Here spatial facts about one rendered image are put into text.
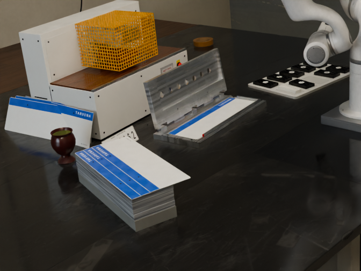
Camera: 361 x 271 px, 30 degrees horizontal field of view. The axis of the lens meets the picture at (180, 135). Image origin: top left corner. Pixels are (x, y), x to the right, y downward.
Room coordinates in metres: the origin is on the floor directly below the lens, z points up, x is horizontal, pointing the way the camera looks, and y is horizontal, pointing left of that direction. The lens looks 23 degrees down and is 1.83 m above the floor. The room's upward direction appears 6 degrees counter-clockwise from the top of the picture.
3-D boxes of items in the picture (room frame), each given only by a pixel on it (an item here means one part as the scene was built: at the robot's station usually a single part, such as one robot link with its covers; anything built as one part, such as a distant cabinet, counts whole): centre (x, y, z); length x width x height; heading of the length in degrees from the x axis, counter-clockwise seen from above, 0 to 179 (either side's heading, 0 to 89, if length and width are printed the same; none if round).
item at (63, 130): (2.11, 0.40, 0.96); 0.09 x 0.09 x 0.11
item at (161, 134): (2.33, -0.12, 0.92); 0.44 x 0.21 x 0.04; 141
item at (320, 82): (2.70, -0.54, 0.91); 0.40 x 0.27 x 0.01; 128
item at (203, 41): (3.43, -0.17, 0.91); 0.10 x 0.10 x 0.02
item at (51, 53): (2.66, 0.20, 1.09); 0.75 x 0.40 x 0.38; 141
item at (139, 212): (1.80, 0.18, 0.95); 0.40 x 0.13 x 0.10; 28
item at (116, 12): (2.55, 0.20, 1.19); 0.23 x 0.20 x 0.17; 141
